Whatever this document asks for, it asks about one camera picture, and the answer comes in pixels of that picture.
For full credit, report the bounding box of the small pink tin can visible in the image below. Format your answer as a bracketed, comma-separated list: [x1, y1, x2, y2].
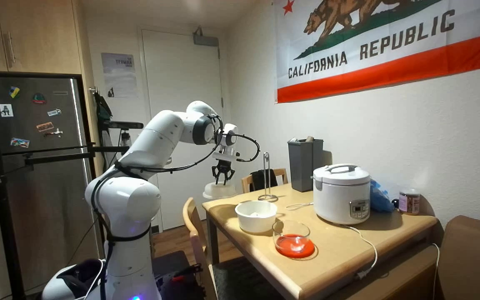
[399, 191, 422, 216]

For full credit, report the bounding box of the metal paper towel stand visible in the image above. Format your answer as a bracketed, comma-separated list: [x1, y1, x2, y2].
[259, 152, 279, 204]

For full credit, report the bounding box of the California Republic flag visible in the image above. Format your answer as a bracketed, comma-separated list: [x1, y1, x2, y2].
[275, 0, 480, 104]

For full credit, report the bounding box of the glass bowl with orange lid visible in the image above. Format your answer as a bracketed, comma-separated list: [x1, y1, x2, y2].
[274, 221, 315, 259]

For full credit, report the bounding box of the wooden chair with patterned cushion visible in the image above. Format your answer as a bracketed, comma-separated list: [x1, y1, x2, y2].
[182, 199, 219, 300]

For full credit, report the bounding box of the white power cable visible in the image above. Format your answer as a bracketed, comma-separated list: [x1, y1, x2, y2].
[284, 202, 380, 282]

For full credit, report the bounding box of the dark grey bin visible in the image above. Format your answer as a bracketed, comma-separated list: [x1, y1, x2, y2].
[289, 139, 324, 192]

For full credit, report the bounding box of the white ceramic bowl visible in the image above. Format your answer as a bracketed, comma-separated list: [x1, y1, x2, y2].
[235, 201, 277, 234]

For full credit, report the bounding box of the stainless steel refrigerator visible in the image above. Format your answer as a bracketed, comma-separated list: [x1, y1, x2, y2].
[0, 76, 97, 300]

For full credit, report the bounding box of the camera on black boom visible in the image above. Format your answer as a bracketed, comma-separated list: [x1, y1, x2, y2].
[105, 122, 144, 147]

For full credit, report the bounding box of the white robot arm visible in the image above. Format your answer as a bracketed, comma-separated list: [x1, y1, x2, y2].
[42, 101, 235, 300]

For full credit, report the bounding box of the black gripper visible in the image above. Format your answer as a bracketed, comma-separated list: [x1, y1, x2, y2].
[212, 161, 235, 186]

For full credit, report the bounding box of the white rice cooker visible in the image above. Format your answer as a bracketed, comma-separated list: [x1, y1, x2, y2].
[314, 164, 370, 226]

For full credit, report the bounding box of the blue plastic bag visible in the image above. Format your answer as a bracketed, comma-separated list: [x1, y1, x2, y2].
[370, 181, 395, 214]

